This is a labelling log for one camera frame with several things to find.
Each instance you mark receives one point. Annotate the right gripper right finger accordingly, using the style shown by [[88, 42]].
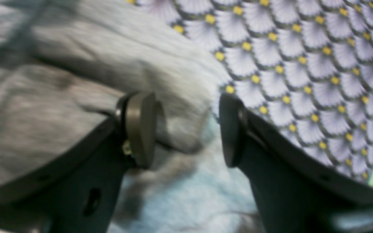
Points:
[[293, 192]]

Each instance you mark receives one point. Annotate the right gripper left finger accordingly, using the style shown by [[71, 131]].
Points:
[[77, 192]]

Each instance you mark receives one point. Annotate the light grey T-shirt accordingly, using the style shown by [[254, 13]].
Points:
[[63, 66]]

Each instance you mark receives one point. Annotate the purple fan-pattern tablecloth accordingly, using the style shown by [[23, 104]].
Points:
[[305, 66]]

